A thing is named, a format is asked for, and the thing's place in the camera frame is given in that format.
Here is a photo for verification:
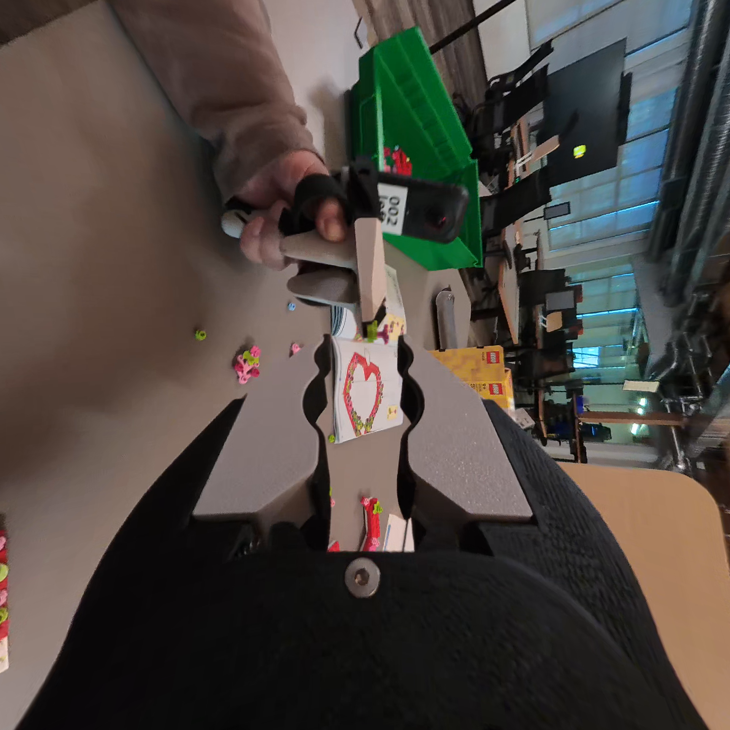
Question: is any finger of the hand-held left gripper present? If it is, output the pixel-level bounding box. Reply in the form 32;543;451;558
354;217;390;340

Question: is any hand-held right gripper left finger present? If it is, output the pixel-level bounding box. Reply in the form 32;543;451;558
193;333;334;551

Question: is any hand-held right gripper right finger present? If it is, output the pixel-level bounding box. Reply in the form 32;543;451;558
396;335;535;552

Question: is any person's left forearm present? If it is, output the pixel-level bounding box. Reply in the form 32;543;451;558
108;0;327;197

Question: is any yellow lego box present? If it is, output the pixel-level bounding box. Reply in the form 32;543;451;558
428;345;515;413

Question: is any pink and green lego cluster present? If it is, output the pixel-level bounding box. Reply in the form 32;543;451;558
233;344;262;384

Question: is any lego instruction booklet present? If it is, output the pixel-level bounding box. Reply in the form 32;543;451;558
331;336;406;445

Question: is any red lego plate with flowers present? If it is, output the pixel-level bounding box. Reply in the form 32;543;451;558
0;530;11;673

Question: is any person's left hand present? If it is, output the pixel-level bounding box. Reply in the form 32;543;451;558
227;151;349;272

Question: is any clear plastic bag with sheet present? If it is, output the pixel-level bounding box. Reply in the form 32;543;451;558
385;513;415;552

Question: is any green plastic bin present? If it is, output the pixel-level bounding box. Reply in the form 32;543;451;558
349;25;484;272

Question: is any black office chair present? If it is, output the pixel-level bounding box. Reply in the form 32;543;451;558
472;43;549;167

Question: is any black tripod pole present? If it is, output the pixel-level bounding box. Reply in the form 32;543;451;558
429;0;517;53

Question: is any light wooden board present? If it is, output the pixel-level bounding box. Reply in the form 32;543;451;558
556;462;726;730

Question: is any red lego heart frame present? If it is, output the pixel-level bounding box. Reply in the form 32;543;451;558
328;495;384;552

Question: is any black wall panel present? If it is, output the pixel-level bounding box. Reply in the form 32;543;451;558
538;37;632;184

